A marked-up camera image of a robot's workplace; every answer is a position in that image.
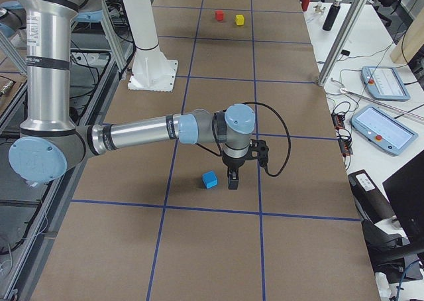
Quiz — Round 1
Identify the blue wooden block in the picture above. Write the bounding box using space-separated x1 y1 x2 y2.
202 170 218 189

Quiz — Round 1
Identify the teach pendant tablet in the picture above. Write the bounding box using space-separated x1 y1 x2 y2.
361 66 411 101
350 105 419 156

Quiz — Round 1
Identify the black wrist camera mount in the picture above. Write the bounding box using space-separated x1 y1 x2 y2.
245 139 269 168

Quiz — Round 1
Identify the yellow wooden block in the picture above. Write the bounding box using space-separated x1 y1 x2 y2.
235 14 245 27

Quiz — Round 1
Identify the near teach pendant tablet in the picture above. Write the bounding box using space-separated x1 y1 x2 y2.
350 105 419 156

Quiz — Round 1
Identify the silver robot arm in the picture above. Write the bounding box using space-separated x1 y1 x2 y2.
9 0 258 190

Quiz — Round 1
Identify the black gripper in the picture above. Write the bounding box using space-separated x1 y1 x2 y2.
222 153 246 190

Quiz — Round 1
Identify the brown paper table cover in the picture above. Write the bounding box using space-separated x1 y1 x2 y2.
32 0 379 300

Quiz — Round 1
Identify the orange black electronics box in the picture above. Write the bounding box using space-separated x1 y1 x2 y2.
331 111 353 157

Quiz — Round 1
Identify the white pedestal column base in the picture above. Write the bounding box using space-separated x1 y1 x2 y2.
123 0 178 91

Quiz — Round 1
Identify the black water bottle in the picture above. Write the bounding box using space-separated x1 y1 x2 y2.
322 0 343 31

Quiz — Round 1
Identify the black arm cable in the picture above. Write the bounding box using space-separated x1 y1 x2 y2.
195 101 292 178

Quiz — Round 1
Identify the far teach pendant tablet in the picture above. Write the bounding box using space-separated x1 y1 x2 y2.
361 66 411 101

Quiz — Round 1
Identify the metal rod on desk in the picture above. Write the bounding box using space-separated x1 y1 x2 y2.
330 78 423 121

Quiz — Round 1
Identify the aluminium frame post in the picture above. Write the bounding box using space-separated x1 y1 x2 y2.
317 0 367 87

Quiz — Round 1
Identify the red wooden block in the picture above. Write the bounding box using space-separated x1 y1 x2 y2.
215 10 225 22

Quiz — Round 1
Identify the black monitor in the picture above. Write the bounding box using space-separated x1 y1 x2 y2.
383 158 423 240

